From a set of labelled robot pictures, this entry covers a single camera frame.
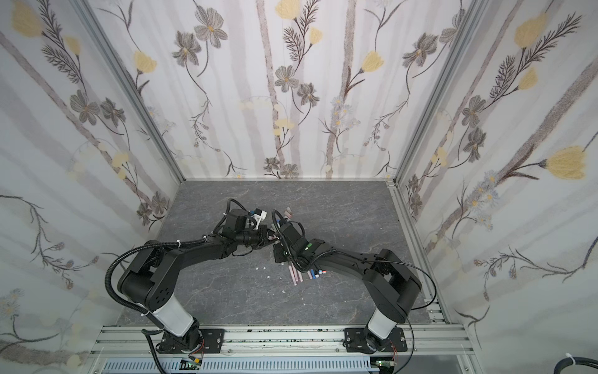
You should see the black corrugated left cable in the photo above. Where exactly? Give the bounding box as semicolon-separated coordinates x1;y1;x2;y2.
103;237;206;374

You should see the aluminium corner post left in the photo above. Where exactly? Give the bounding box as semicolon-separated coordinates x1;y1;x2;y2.
69;0;186;184

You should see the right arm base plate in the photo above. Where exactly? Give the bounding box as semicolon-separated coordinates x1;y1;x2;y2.
343;327;408;355

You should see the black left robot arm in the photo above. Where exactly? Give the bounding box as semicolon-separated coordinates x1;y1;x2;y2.
105;209;275;354

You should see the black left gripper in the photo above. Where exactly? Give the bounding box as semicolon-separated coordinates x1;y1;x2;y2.
235;225;280;248

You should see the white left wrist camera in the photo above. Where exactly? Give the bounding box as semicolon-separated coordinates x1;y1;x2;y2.
250;208;268;229

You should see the aluminium corner post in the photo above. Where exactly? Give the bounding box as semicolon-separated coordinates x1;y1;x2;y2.
392;0;490;184
69;0;186;184

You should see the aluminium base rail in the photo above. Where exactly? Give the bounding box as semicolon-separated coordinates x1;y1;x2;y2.
90;324;474;358

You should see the aluminium corner post right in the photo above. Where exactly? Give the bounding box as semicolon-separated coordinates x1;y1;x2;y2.
392;0;490;184

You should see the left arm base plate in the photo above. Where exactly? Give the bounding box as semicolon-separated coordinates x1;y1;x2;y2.
157;327;225;354

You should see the white vented cable duct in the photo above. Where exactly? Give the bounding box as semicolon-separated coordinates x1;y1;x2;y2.
100;357;380;374

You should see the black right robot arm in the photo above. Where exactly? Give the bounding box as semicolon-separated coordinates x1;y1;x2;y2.
269;219;422;355

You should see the black cable bottom right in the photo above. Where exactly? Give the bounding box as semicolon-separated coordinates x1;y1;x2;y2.
553;354;598;374

